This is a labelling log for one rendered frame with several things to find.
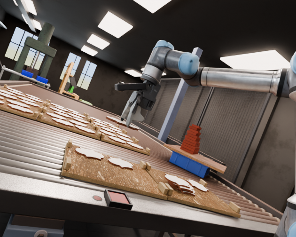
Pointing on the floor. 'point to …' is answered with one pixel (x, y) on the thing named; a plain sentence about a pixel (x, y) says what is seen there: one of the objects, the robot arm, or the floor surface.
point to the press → (37, 45)
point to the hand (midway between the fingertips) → (123, 122)
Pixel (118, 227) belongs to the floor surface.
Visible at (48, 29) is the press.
